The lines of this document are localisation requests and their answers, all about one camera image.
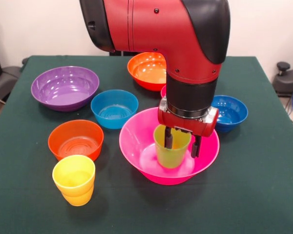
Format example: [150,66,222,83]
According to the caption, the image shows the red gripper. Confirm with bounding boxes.
[157,97,220,159]

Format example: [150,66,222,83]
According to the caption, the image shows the green cup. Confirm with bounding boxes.
[153,124,192,169]

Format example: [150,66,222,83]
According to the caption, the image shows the large pink bowl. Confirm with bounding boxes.
[119,107,220,186]

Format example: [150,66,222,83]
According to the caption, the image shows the dark blue bowl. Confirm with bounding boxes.
[211,95,249,133]

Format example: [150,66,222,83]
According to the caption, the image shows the light blue bowl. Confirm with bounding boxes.
[90,89,139,130]

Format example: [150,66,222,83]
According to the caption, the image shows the large purple bowl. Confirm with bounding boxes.
[30,65,100,113]

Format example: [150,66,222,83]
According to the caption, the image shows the dark green table cloth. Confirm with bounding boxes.
[0,55,293,234]

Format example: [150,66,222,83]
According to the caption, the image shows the large orange bowl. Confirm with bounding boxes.
[127,52,167,92]

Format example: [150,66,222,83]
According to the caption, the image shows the small orange-red bowl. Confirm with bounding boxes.
[47,119,105,162]

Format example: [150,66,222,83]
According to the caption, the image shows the yellow cup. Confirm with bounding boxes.
[52,155,96,207]

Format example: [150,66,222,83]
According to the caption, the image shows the black stand with knob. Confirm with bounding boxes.
[273,61,293,97]

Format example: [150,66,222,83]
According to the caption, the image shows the black stand base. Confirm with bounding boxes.
[0,66,23,102]

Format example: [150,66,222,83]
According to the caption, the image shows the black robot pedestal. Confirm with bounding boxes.
[108,48,137,57]

